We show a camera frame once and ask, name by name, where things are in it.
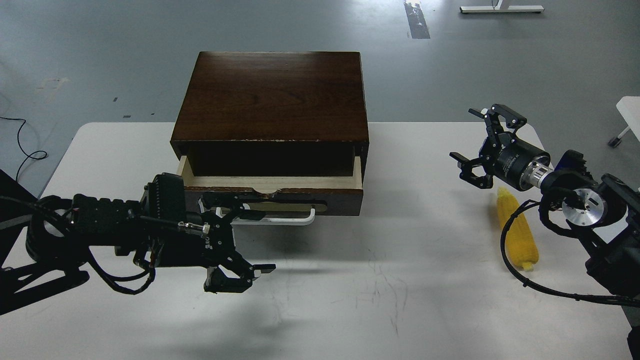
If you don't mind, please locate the black tape strip on floor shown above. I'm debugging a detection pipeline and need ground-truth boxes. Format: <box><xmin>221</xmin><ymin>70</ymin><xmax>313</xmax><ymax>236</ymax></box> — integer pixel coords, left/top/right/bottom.
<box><xmin>403</xmin><ymin>0</ymin><xmax>431</xmax><ymax>40</ymax></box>

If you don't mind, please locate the dark wooden drawer cabinet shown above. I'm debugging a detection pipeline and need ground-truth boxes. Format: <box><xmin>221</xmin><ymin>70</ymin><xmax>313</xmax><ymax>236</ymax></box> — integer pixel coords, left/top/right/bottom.
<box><xmin>170</xmin><ymin>51</ymin><xmax>370</xmax><ymax>177</ymax></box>

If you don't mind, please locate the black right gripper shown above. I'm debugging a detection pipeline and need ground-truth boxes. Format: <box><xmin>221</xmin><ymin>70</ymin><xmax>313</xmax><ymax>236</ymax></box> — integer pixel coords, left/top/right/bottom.
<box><xmin>449</xmin><ymin>104</ymin><xmax>551</xmax><ymax>192</ymax></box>

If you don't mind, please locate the wooden drawer with white handle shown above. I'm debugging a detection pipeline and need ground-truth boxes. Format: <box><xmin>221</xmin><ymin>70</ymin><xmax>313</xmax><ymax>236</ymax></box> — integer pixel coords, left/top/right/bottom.
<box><xmin>177</xmin><ymin>155</ymin><xmax>364</xmax><ymax>226</ymax></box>

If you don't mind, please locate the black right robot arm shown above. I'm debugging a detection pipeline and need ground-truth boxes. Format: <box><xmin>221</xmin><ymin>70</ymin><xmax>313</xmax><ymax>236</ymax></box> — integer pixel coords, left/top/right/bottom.
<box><xmin>450</xmin><ymin>104</ymin><xmax>640</xmax><ymax>360</ymax></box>

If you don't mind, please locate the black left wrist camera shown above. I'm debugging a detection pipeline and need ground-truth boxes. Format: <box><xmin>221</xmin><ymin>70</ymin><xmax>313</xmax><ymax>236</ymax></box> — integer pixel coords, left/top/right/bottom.
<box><xmin>141</xmin><ymin>172</ymin><xmax>186</xmax><ymax>223</ymax></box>

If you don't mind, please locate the white furniture piece at right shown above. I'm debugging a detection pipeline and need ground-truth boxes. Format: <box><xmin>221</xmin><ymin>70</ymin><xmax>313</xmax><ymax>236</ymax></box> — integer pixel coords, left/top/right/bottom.
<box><xmin>607</xmin><ymin>96</ymin><xmax>640</xmax><ymax>148</ymax></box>

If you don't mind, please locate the black cable on floor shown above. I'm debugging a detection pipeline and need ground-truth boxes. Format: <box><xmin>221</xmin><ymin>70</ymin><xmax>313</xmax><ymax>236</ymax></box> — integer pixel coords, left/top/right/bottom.
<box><xmin>0</xmin><ymin>116</ymin><xmax>48</xmax><ymax>183</ymax></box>

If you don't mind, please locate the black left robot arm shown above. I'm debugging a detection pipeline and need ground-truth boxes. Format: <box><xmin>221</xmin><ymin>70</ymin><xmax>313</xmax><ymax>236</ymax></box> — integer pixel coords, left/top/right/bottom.
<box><xmin>1</xmin><ymin>173</ymin><xmax>276</xmax><ymax>314</ymax></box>

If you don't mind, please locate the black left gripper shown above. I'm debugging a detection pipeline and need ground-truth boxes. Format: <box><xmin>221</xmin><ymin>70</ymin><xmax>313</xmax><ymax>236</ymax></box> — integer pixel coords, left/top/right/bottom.
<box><xmin>132</xmin><ymin>193</ymin><xmax>277</xmax><ymax>294</ymax></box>

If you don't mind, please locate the white table leg base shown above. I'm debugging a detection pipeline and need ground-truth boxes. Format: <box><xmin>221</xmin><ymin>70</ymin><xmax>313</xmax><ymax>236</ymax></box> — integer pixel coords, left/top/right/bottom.
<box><xmin>459</xmin><ymin>0</ymin><xmax>545</xmax><ymax>14</ymax></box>

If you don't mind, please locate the yellow corn cob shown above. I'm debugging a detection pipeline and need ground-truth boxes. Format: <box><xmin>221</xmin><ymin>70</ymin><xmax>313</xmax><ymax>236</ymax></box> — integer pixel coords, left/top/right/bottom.
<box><xmin>496</xmin><ymin>186</ymin><xmax>539</xmax><ymax>272</ymax></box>

